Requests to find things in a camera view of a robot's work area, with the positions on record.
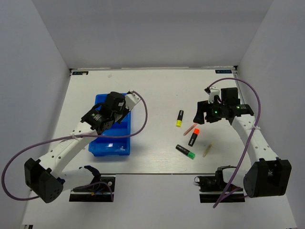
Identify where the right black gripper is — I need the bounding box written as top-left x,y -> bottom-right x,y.
193,98 -> 227,125

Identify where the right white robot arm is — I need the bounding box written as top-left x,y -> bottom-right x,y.
193,86 -> 292,198

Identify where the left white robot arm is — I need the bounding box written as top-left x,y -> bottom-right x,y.
24,92 -> 130,203

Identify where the slim pink highlighter pen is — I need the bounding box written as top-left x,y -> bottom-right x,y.
183,123 -> 197,136

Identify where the orange cap black highlighter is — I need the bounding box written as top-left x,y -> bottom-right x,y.
188,128 -> 200,146

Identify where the yellow cap black highlighter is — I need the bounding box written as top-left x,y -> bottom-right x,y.
176,110 -> 184,127

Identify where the right table corner label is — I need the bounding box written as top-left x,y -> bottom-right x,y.
215,69 -> 232,74

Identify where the table corner label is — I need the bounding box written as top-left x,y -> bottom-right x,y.
72,71 -> 89,75
215,69 -> 232,74

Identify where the blue compartment tray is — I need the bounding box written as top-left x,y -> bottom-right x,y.
82,94 -> 131,156

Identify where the green cap black highlighter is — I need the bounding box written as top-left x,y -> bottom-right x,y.
175,145 -> 195,159

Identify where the left table corner label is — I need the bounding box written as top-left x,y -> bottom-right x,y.
72,71 -> 89,75

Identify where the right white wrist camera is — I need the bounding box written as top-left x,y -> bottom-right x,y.
204,86 -> 220,104

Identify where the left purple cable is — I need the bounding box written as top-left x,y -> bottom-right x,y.
1,90 -> 148,200

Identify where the purple cable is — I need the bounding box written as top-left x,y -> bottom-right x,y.
204,77 -> 261,208
1,90 -> 148,200

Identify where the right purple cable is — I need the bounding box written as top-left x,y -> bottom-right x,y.
204,77 -> 261,208

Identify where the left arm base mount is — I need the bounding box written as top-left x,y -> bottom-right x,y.
69,176 -> 116,203

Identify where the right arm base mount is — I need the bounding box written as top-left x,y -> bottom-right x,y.
194,176 -> 245,203

